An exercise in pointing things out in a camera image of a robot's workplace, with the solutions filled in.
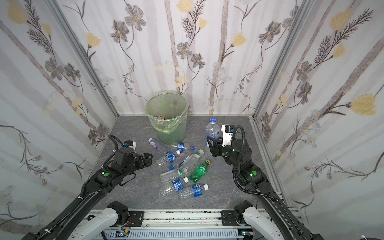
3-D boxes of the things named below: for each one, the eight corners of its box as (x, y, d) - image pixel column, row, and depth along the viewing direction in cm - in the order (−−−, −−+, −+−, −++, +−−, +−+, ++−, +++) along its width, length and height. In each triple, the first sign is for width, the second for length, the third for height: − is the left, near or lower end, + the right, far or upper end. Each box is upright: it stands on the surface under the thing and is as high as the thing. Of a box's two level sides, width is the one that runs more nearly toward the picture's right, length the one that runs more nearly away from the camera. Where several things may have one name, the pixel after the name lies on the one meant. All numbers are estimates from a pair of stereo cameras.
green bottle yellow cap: (189, 178, 89) (189, 175, 85) (206, 161, 96) (207, 158, 92) (195, 184, 87) (195, 181, 83) (212, 166, 94) (213, 163, 90)
